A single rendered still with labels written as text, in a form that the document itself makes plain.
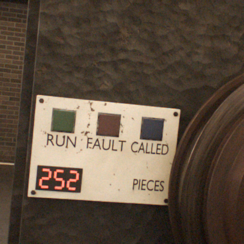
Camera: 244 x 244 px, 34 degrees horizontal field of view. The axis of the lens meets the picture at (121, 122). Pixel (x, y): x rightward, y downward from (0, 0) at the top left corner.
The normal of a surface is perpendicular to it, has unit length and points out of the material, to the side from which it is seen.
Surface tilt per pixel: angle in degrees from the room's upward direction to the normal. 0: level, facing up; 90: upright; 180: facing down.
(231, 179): 81
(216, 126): 90
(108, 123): 90
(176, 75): 90
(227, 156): 90
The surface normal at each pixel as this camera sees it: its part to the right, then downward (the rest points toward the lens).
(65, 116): 0.15, 0.07
